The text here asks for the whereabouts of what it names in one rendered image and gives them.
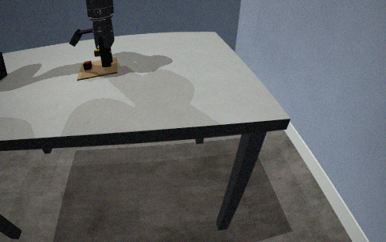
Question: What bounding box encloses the tan mat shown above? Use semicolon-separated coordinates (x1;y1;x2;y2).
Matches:
77;58;117;81

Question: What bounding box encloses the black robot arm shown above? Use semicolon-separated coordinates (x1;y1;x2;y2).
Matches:
69;0;114;47

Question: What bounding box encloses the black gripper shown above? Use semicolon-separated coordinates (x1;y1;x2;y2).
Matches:
90;14;115;67

